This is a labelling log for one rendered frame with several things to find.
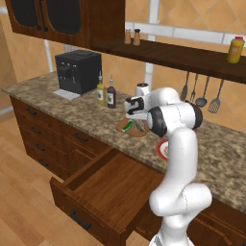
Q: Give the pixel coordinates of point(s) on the black coffee machine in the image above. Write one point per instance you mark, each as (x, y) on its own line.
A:
(85, 68)

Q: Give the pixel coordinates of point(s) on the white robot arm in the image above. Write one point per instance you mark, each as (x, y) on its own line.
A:
(179, 160)

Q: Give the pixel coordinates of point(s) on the dark wooden wall cupboard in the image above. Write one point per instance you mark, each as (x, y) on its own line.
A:
(102, 19)

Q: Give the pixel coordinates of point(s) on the hanging grey spoon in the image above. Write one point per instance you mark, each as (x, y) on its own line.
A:
(184, 91)

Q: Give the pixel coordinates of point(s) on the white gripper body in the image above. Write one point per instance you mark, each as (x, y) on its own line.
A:
(134, 114)

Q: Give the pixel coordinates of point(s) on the hanging grey ladle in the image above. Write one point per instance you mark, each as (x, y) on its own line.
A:
(201, 101)

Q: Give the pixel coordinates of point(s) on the brown pepper shaker dark cap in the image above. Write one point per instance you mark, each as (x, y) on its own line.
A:
(136, 37)

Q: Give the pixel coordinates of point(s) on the wooden base cupboard door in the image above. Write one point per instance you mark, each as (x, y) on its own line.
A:
(78, 158)

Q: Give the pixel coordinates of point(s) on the open wooden drawer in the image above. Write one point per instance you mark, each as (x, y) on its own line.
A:
(115, 189)

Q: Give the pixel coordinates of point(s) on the yellow oil bottle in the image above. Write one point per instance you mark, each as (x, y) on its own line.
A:
(101, 93)

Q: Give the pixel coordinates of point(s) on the hanging grey fork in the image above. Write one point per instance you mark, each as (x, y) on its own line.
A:
(193, 91)

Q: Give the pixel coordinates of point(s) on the green object on board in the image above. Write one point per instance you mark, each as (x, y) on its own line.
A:
(127, 125)

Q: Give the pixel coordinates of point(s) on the wooden drawer front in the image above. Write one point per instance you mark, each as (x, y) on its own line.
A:
(19, 107)
(96, 145)
(29, 140)
(24, 123)
(33, 157)

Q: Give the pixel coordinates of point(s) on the dark wooden wall shelf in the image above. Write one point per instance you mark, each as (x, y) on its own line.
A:
(179, 57)

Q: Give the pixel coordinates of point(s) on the red rimmed white plate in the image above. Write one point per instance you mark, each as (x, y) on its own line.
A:
(159, 150)

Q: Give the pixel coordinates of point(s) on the wooden cutting board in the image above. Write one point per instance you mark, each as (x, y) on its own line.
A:
(134, 132)

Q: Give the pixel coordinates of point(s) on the piece of meat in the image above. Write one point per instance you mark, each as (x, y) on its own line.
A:
(165, 148)

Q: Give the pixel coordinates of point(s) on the yellow mustard bottle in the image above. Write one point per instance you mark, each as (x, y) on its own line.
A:
(235, 49)

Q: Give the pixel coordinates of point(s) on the dark vinegar bottle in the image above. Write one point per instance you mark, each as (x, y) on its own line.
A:
(111, 96)

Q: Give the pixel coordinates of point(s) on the glass cupboard door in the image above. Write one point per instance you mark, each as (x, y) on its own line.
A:
(24, 11)
(64, 16)

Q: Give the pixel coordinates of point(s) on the brown salt shaker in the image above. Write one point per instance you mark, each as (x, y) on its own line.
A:
(127, 36)

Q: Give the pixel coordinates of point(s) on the hanging grey slotted spatula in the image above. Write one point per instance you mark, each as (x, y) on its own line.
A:
(214, 104)

